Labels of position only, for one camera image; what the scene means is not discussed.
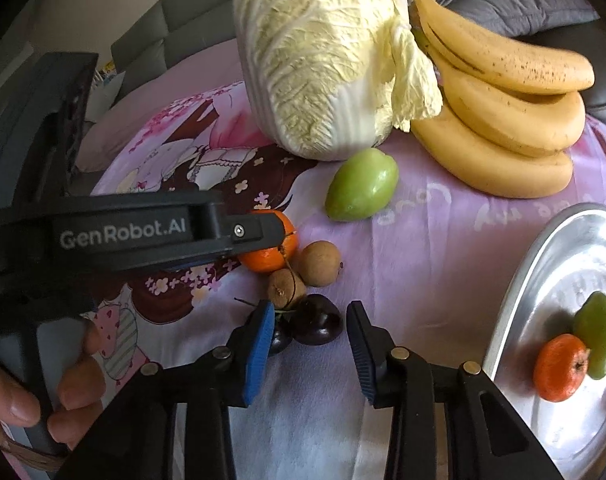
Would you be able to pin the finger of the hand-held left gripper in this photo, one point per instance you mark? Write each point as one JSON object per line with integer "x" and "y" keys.
{"x": 260, "y": 230}

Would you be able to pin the napa cabbage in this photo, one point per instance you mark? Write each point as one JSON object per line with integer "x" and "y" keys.
{"x": 308, "y": 60}

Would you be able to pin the green mango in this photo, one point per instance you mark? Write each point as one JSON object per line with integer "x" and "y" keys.
{"x": 598, "y": 335}
{"x": 360, "y": 187}

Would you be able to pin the stainless steel basin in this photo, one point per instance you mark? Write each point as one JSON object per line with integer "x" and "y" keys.
{"x": 558, "y": 270}

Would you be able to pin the white pillow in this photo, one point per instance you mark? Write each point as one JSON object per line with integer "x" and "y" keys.
{"x": 110, "y": 90}

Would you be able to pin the bunch of yellow bananas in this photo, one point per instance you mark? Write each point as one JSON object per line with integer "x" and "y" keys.
{"x": 508, "y": 125}

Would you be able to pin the person's left hand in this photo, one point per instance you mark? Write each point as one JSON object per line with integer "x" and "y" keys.
{"x": 80, "y": 385}

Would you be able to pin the brown longan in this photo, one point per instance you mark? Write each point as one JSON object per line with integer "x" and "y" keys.
{"x": 320, "y": 265}
{"x": 284, "y": 287}

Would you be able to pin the grey quilted pillow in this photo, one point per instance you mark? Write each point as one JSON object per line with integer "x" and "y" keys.
{"x": 523, "y": 10}

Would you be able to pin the grey sofa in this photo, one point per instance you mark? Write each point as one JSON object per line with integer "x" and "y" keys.
{"x": 193, "y": 15}

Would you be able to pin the dark red cherry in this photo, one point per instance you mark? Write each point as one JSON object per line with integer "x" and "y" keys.
{"x": 315, "y": 322}
{"x": 280, "y": 342}

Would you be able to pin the small tangerine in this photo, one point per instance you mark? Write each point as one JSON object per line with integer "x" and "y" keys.
{"x": 558, "y": 370}
{"x": 263, "y": 261}

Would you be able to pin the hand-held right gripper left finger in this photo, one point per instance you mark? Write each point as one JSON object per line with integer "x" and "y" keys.
{"x": 260, "y": 350}

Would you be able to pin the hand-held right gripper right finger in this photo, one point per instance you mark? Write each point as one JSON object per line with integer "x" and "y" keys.
{"x": 360, "y": 355}

